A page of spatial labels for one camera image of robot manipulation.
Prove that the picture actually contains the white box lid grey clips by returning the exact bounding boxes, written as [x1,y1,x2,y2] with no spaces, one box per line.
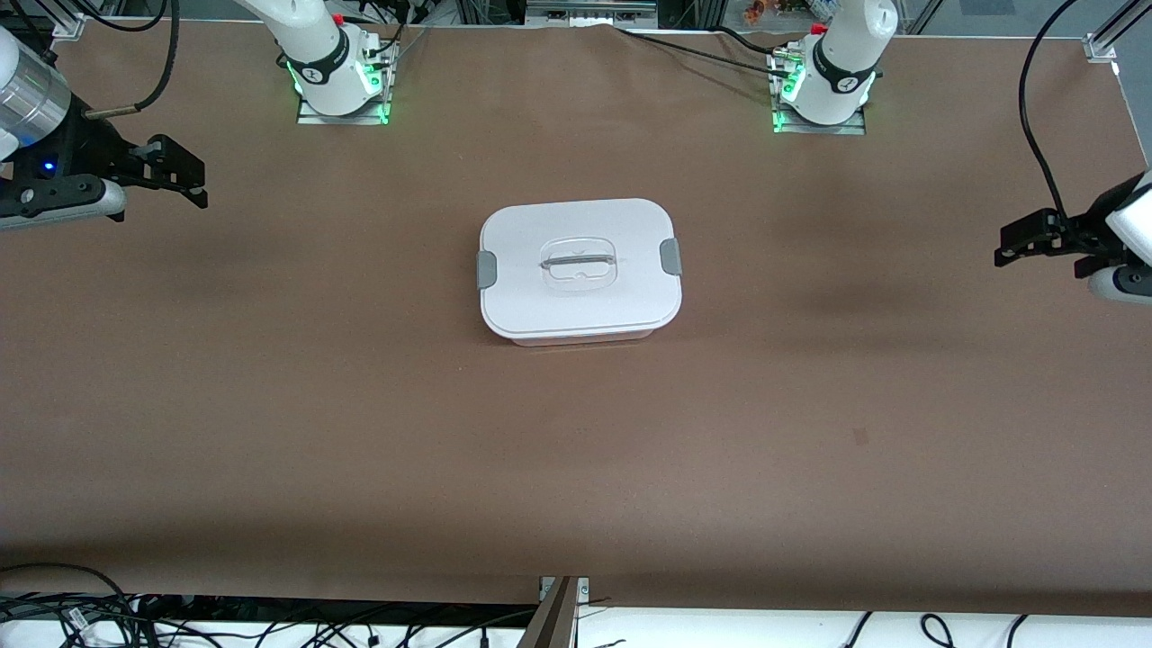
[476,197,683,340]

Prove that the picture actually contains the translucent plastic storage box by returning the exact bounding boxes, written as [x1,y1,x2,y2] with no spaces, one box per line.
[502,328,660,349]

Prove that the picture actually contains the grey metal device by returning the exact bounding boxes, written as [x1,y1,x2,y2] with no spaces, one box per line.
[526,0,659,27]

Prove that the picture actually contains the brown table cover sheet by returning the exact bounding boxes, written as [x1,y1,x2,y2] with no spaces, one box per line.
[0,18,1152,618]

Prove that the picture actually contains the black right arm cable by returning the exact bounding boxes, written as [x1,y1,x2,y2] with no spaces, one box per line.
[85,0,179,119]

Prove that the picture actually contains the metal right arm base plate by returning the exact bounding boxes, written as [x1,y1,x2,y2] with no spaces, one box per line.
[296,40,391,126]

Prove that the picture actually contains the aluminium frame profile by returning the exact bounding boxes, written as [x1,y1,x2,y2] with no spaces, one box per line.
[1084,0,1152,62]

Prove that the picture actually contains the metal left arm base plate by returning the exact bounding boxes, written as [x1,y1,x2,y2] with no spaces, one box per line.
[771,49,868,137]

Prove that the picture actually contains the long black table cable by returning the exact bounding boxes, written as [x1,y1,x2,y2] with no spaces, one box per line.
[616,27,802,78]

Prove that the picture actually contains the black cable bundle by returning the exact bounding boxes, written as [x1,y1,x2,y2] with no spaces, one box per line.
[0,562,541,648]

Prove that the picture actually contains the small metal bracket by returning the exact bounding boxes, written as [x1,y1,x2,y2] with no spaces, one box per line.
[540,576,590,606]

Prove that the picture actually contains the dark angled post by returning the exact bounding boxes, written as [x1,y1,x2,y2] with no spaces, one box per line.
[517,577,578,648]

